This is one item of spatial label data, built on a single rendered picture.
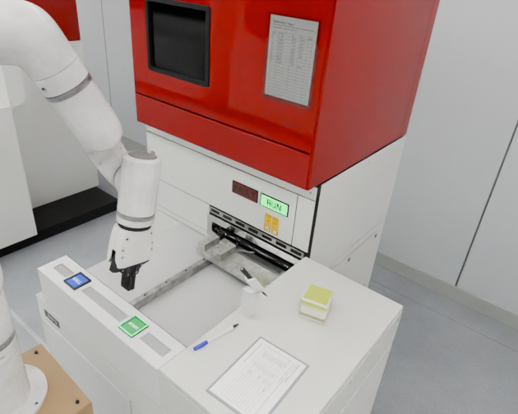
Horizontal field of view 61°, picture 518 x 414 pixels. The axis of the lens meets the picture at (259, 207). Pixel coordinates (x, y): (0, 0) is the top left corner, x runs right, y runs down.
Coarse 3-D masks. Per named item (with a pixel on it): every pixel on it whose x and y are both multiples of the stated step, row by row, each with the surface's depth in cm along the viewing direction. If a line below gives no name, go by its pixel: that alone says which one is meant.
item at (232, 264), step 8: (216, 248) 160; (208, 256) 157; (232, 256) 156; (240, 256) 156; (216, 264) 155; (224, 264) 152; (232, 264) 152; (240, 264) 152; (248, 264) 152; (256, 264) 153; (232, 272) 151; (240, 272) 148; (248, 272) 149; (256, 272) 149; (264, 272) 149; (264, 280) 146
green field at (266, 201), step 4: (264, 196) 147; (264, 200) 148; (268, 200) 147; (272, 200) 146; (276, 200) 144; (264, 204) 149; (268, 204) 147; (272, 204) 146; (276, 204) 145; (280, 204) 144; (272, 208) 147; (276, 208) 146; (280, 208) 144; (284, 208) 143; (280, 212) 145; (284, 212) 144
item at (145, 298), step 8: (192, 264) 155; (200, 264) 156; (208, 264) 160; (184, 272) 151; (192, 272) 154; (168, 280) 147; (176, 280) 148; (152, 288) 142; (160, 288) 143; (168, 288) 146; (144, 296) 139; (152, 296) 141; (136, 304) 137; (144, 304) 140
